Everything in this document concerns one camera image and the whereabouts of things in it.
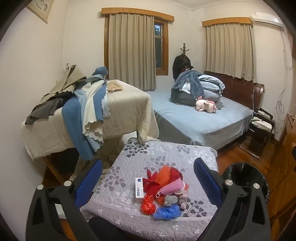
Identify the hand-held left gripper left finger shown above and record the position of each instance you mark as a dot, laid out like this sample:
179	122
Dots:
89	183

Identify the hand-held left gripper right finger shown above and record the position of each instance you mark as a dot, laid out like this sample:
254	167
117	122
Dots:
207	183

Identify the black lined trash bin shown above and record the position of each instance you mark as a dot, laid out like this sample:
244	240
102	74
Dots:
245	173

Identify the orange mesh cloth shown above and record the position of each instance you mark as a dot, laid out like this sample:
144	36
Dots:
161	173

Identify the dusty pink cloth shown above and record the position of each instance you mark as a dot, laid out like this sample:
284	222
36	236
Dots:
182	199

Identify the pink face mask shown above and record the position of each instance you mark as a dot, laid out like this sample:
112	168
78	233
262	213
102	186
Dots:
172	187

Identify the wooden table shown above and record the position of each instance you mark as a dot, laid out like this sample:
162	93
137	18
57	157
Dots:
54	168

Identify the beige hanging sheet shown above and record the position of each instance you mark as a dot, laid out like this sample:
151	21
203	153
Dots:
115	153

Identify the grey sock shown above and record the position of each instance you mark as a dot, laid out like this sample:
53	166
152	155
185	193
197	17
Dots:
170	200

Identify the light blue scalloped cloth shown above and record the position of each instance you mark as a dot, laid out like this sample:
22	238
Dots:
96	141

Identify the blue plastic bag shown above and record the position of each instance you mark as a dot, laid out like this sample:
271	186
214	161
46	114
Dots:
166	212

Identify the white carton with blue logo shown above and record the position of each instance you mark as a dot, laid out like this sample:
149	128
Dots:
139	192

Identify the grey floral quilt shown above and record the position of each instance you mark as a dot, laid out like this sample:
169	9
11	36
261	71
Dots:
150	157

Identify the red plastic bag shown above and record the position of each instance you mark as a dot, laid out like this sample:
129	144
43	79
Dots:
148	205

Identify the bed with blue sheet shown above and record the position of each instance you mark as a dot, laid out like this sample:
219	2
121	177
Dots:
185	115

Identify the black folding chair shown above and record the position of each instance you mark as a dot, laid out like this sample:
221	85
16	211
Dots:
254	128

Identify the cream scalloped cloth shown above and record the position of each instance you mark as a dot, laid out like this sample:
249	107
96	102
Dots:
92	109

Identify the pink plush toy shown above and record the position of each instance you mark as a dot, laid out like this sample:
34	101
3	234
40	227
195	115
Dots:
205	105

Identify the white chair cushion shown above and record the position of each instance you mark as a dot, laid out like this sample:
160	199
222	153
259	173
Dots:
263	125

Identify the beige striped quilt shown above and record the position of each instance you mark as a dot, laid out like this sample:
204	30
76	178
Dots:
129	111

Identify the wooden cabinet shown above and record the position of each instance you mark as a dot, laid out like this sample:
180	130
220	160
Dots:
286	162

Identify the dark grey cloth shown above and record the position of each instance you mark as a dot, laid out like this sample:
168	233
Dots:
46	109

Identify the stack of folded blue bedding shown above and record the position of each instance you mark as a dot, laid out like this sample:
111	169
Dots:
212	85

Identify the grey blue fleece robe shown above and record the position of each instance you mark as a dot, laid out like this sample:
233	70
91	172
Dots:
192	85

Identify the tan crumpled lace cloth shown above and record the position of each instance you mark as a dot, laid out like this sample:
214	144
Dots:
114	87

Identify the dark wooden headboard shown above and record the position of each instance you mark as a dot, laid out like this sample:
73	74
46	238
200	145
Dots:
238	89

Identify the dark jacket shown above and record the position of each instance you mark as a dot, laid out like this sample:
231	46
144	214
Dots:
179	66

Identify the narrow beige curtain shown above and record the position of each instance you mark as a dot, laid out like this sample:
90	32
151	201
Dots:
231	51

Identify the wooden coat rack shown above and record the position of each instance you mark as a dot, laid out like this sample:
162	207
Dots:
184	49

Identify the wide beige curtain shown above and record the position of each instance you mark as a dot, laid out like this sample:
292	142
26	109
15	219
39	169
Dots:
131	51

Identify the wooden framed window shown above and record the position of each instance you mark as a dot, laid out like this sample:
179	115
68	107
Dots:
158	48

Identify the short wooden curtain pelmet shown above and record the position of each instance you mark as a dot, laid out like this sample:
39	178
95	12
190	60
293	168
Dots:
226	22

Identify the white air conditioner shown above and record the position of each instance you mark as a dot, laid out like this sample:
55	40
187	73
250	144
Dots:
266	19

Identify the long wooden curtain pelmet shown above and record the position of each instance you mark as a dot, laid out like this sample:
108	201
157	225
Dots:
138	12

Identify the framed wall picture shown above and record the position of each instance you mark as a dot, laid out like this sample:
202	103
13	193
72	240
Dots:
41	9

